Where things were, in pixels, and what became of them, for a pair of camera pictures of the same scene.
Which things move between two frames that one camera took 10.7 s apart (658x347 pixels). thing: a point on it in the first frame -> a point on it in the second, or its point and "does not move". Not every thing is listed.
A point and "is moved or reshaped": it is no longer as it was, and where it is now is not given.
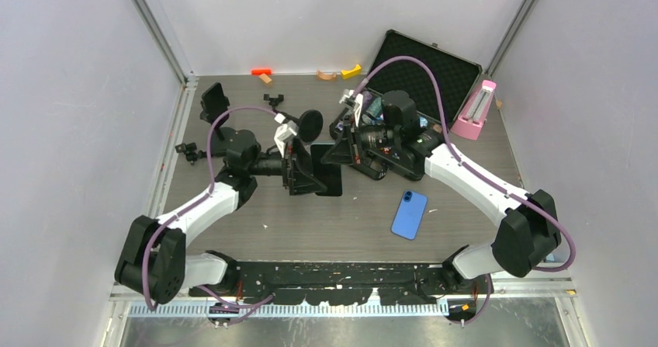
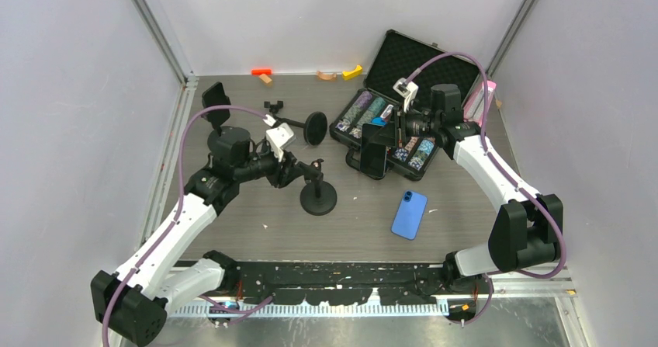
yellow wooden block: x=350 y=73 does not move
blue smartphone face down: x=409 y=215 does not move
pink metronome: x=471 y=119 does not move
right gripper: x=349 y=147 -> x=396 y=133
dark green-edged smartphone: x=330 y=175 is moved or reshaped
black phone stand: x=191 y=152 -> x=317 y=198
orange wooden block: x=258 y=72 does not move
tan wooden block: x=265 y=78 does not move
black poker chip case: x=398 y=117 does not move
